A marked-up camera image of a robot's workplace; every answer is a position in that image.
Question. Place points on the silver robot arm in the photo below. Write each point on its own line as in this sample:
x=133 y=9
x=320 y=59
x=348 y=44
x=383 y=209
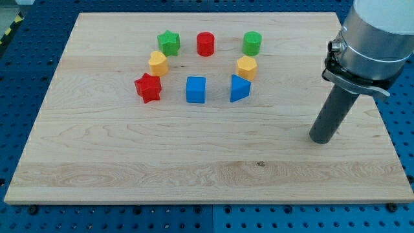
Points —
x=371 y=48

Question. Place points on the light wooden board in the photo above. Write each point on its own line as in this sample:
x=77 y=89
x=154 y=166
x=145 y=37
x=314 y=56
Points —
x=95 y=141

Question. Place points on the blue cube block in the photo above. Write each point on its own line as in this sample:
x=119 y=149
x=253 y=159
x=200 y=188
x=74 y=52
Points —
x=195 y=89

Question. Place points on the blue triangle block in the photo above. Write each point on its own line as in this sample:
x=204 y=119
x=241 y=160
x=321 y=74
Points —
x=240 y=88

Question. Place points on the yellow hexagon block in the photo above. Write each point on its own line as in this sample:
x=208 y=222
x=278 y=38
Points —
x=246 y=68

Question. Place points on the red star block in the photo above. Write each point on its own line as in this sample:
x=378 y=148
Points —
x=148 y=87

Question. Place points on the yellow heart block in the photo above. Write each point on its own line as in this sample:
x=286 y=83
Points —
x=158 y=63

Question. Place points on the red cylinder block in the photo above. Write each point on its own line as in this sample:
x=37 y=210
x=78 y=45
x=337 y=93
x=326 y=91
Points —
x=205 y=44

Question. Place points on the green star block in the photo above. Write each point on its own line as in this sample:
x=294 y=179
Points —
x=169 y=43

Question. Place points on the green cylinder block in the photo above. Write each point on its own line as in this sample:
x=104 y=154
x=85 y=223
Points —
x=251 y=43

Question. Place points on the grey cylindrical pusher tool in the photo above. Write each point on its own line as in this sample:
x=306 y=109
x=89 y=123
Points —
x=336 y=107

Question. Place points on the yellow black hazard tape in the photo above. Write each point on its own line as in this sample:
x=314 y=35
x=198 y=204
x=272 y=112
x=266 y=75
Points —
x=12 y=30

